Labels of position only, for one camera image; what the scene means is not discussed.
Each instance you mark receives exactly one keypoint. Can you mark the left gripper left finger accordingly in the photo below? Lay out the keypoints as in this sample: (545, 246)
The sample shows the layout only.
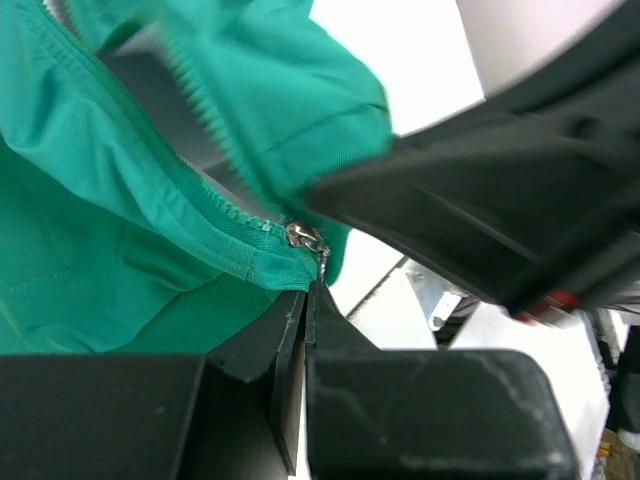
(253, 404)

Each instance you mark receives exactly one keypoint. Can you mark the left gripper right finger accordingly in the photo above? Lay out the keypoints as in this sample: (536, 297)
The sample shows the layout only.
(326, 328)

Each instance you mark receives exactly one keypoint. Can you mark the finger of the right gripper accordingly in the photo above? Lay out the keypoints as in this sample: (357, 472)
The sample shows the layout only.
(529, 200)

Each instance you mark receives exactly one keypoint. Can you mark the green zip-up jacket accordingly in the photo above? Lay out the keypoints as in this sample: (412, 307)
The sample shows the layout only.
(156, 160)

